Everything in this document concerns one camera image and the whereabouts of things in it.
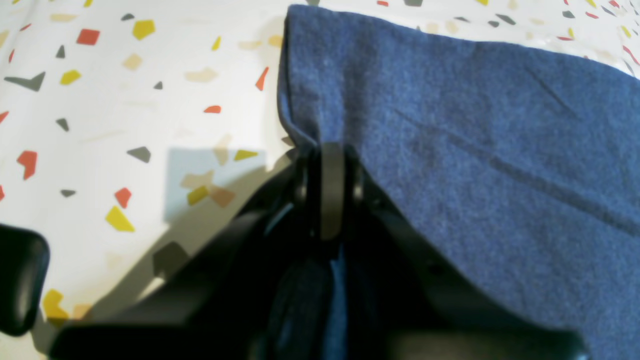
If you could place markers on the small black box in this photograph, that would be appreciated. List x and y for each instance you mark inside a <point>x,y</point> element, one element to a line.
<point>24,261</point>

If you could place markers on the blue grey T-shirt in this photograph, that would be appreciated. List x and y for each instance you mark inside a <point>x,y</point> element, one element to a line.
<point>521,165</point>

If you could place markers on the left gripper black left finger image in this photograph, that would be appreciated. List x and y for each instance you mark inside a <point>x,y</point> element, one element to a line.
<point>216,304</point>

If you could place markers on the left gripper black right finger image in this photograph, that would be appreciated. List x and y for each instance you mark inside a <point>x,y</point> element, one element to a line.
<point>403,299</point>

